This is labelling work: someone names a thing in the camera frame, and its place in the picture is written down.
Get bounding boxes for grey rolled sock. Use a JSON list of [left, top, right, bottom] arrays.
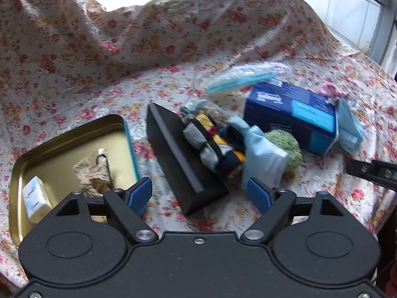
[[182, 119, 222, 173]]

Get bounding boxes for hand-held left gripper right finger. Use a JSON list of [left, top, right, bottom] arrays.
[[241, 177, 345, 245]]

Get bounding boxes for blue face mask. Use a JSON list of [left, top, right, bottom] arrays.
[[335, 98, 367, 154]]

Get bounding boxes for white tissue pack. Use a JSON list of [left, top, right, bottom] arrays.
[[22, 176, 53, 224]]

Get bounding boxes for yellow and navy rolled sock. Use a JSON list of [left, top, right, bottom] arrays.
[[195, 113, 247, 179]]

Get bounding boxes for pink scrunchie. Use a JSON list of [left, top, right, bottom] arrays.
[[312, 84, 349, 100]]

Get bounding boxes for small metal clip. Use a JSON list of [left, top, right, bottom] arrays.
[[96, 149, 110, 174]]

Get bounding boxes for light blue cloth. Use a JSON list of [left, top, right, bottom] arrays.
[[180, 99, 252, 134]]

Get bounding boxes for black rectangular box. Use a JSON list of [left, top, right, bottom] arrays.
[[146, 103, 229, 216]]

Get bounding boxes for blue tissue box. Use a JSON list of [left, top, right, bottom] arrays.
[[243, 81, 338, 156]]

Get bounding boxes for dark window frame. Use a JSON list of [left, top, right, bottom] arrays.
[[326, 0, 397, 70]]

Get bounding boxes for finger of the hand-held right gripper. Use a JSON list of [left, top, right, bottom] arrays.
[[346, 160, 375, 182]]

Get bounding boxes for floral bed sheet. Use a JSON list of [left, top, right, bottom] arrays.
[[0, 0, 397, 289]]

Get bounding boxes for clear bag of blue masks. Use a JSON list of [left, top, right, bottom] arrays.
[[205, 65, 280, 94]]

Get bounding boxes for gold tin box teal rim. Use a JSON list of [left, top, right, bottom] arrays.
[[9, 114, 139, 246]]

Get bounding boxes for green fuzzy ball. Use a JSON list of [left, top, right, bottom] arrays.
[[264, 129, 302, 173]]

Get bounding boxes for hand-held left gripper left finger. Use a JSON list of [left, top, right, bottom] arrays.
[[55, 177, 159, 245]]

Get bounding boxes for beige knitted piece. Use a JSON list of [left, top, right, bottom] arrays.
[[73, 157, 114, 197]]

